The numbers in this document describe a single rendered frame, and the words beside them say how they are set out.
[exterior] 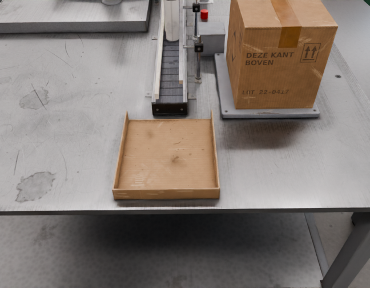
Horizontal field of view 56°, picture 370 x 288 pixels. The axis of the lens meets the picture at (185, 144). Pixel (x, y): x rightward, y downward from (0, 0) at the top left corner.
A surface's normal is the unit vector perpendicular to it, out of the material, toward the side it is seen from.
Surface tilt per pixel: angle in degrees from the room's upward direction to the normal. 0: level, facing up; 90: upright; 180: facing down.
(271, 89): 90
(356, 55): 0
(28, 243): 1
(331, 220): 0
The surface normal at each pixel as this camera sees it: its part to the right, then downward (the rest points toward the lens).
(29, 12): -0.01, -0.71
